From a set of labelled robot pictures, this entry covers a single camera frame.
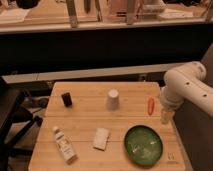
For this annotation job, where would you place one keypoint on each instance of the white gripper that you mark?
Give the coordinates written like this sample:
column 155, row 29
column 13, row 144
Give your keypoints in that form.
column 170, row 101

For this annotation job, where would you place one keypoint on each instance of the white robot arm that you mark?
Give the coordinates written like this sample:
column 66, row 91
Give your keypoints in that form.
column 185, row 82

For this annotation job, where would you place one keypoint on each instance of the white eraser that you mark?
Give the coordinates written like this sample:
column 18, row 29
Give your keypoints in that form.
column 100, row 139

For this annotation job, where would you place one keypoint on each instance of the small black cup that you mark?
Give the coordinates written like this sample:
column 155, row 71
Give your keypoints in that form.
column 66, row 97

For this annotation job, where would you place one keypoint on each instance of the orange carrot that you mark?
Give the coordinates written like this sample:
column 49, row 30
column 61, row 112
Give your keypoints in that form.
column 150, row 107

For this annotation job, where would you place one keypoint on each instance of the green round plate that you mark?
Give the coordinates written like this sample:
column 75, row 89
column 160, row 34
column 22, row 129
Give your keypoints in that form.
column 143, row 146

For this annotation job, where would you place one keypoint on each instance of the white labelled bottle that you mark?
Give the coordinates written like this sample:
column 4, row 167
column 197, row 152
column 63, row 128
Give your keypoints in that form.
column 64, row 145

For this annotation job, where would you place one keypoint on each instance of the black office chair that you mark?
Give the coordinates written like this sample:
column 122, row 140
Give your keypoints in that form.
column 11, row 112

